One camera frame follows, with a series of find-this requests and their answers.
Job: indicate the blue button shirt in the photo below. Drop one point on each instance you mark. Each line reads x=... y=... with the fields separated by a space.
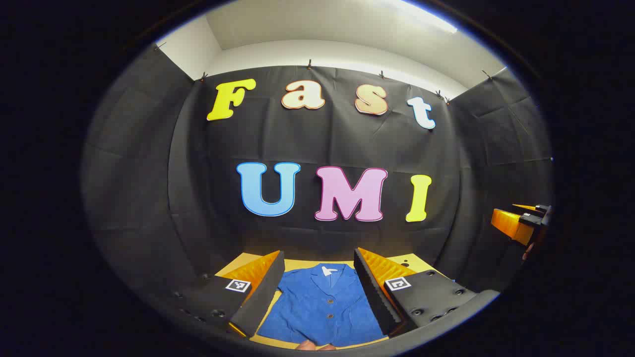
x=322 y=307

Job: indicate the black round table grommet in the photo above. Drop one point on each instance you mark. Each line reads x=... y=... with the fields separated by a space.
x=405 y=263

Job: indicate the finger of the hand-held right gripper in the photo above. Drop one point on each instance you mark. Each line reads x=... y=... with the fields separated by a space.
x=528 y=208
x=513 y=225

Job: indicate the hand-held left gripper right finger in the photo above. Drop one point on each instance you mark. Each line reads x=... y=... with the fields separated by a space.
x=374 y=295

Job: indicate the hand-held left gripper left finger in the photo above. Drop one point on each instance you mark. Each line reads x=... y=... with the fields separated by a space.
x=268 y=292

